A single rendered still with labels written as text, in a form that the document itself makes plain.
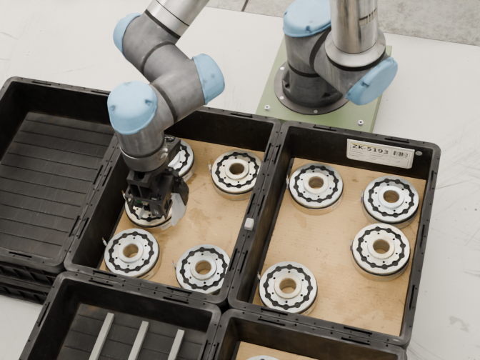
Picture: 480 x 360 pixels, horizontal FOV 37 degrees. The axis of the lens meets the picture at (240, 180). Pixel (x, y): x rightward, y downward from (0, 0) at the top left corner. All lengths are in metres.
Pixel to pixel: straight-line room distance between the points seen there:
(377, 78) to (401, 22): 1.50
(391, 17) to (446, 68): 1.15
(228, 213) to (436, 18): 1.73
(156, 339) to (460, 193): 0.71
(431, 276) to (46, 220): 0.77
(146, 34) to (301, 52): 0.41
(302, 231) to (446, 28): 1.68
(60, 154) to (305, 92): 0.55
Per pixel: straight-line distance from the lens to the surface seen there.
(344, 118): 1.60
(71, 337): 1.34
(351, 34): 1.34
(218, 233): 1.37
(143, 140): 1.13
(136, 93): 1.10
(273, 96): 1.65
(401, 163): 1.40
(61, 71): 1.90
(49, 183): 1.52
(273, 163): 1.33
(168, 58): 1.17
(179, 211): 1.35
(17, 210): 1.51
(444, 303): 1.45
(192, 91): 1.14
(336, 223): 1.37
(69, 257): 1.29
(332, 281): 1.31
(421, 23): 2.91
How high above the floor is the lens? 2.01
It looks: 56 degrees down
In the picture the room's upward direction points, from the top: 10 degrees counter-clockwise
